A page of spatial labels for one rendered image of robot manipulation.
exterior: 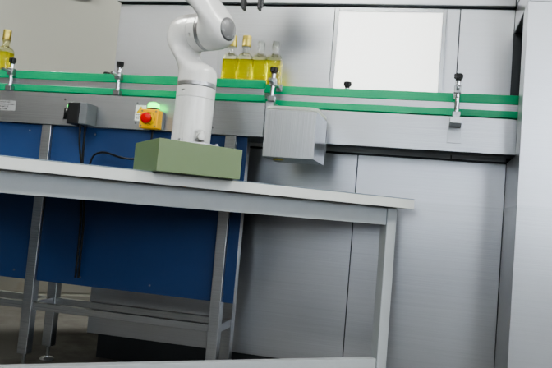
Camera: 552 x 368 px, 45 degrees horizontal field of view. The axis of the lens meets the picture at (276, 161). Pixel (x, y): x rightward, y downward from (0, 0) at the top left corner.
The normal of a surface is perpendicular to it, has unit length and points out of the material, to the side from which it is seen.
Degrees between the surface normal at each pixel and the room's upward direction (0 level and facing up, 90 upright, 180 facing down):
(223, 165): 90
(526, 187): 90
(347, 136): 90
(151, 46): 90
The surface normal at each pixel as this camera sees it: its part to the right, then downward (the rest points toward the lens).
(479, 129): -0.22, -0.09
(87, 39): 0.44, -0.03
